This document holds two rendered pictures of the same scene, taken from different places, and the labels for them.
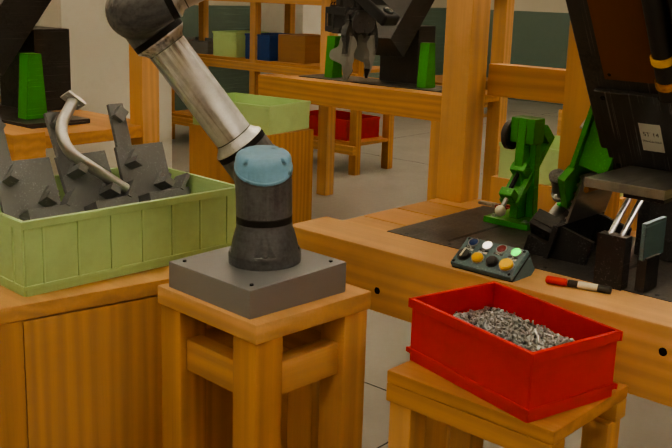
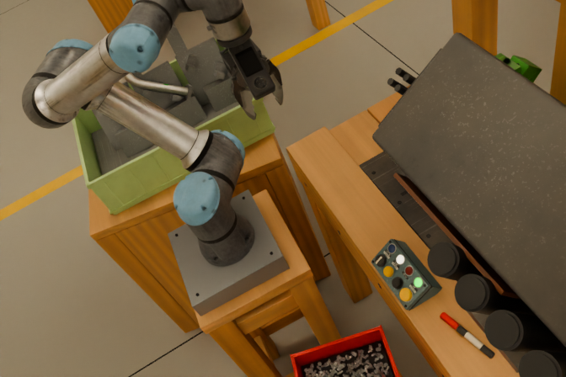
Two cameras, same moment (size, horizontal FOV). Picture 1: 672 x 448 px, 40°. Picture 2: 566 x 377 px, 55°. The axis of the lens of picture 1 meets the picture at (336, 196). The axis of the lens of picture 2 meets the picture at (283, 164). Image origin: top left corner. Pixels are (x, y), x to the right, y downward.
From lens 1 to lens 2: 1.56 m
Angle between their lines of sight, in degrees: 48
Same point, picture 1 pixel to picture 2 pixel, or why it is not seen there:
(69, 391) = (165, 252)
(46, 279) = (123, 203)
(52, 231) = (112, 180)
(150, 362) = not seen: hidden behind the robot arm
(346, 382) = (306, 310)
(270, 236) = (214, 247)
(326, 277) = (265, 271)
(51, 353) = (142, 241)
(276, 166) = (197, 214)
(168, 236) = not seen: hidden behind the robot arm
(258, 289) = (200, 303)
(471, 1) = not seen: outside the picture
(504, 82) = not seen: outside the picture
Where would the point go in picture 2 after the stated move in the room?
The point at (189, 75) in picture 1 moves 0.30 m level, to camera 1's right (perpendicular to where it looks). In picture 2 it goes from (126, 122) to (234, 135)
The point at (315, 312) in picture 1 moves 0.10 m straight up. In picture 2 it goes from (255, 301) to (242, 283)
